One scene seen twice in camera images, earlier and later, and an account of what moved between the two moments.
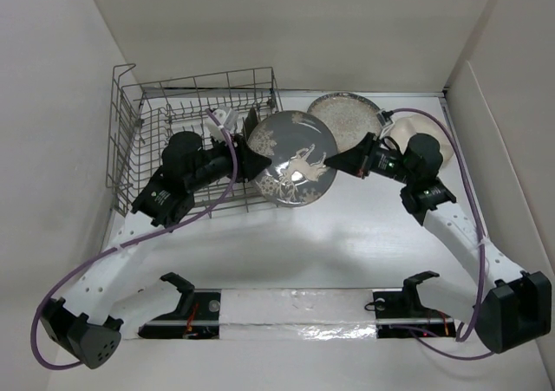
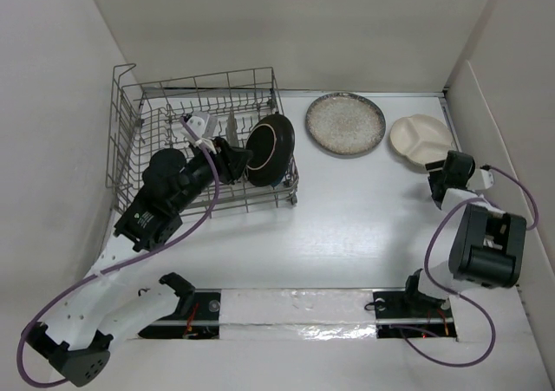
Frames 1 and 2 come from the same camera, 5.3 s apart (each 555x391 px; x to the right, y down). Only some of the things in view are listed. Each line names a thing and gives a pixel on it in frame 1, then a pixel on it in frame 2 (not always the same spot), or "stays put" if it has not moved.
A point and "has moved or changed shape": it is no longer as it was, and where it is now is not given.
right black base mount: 400,314 stays put
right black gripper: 356,160 → 434,174
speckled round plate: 351,116 stays put
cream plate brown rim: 251,122 → 271,140
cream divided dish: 405,127 stays put
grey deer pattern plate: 297,144 has moved or changed shape
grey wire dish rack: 188,129 stays put
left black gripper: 250,164 stays put
